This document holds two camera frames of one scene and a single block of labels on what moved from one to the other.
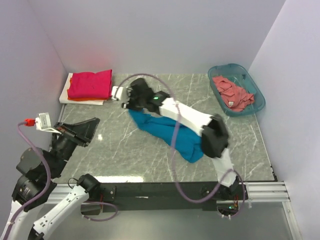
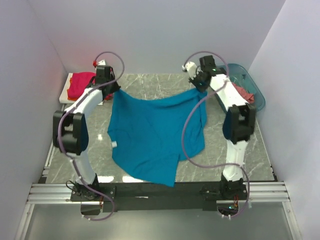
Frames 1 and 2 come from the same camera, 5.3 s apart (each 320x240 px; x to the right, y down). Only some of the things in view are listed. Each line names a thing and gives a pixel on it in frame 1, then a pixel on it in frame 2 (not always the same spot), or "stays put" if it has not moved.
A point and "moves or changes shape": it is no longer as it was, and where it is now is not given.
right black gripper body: [135, 102] to [197, 81]
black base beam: [149, 196] stays put
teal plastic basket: [240, 76] stays put
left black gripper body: [66, 143] to [114, 86]
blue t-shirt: [189, 142] moves or changes shape
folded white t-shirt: [64, 98] stays put
